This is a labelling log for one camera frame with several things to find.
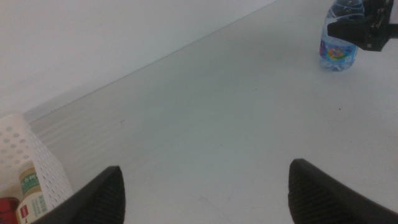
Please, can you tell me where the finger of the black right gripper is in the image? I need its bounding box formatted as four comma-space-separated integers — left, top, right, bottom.
326, 19, 371, 50

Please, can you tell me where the small water bottle blue cap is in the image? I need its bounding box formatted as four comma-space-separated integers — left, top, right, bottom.
319, 0, 365, 72

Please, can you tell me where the red cola can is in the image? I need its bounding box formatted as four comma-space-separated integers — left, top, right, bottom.
0, 197, 21, 224

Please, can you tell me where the white perforated plastic basket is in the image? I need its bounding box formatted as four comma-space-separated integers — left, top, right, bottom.
0, 113, 74, 224

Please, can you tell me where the yellow tea bottle green label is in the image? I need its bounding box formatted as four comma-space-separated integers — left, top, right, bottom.
16, 161, 50, 224

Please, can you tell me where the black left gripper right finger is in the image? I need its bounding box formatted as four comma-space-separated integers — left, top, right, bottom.
287, 158, 398, 224

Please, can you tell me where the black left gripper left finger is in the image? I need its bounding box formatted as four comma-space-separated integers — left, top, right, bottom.
30, 166, 126, 224

